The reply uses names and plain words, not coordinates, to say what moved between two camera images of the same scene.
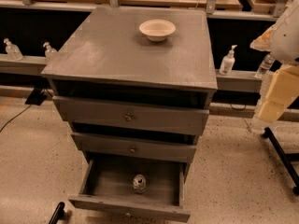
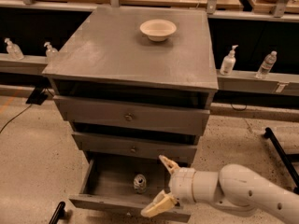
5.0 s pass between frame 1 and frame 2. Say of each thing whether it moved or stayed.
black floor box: stayed
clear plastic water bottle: stayed
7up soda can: stayed
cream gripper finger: moved
